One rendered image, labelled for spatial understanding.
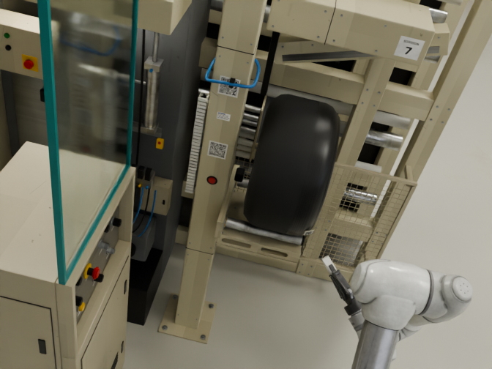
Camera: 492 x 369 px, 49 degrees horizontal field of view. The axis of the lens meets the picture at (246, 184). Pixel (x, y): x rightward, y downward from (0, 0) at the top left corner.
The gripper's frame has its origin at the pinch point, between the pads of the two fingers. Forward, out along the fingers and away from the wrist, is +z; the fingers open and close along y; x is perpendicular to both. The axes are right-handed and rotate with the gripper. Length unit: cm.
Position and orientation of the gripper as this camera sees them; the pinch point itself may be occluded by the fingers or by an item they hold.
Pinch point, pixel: (329, 264)
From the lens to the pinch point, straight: 215.2
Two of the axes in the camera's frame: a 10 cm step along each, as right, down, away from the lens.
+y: -0.7, 3.4, 9.4
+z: -4.9, -8.3, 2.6
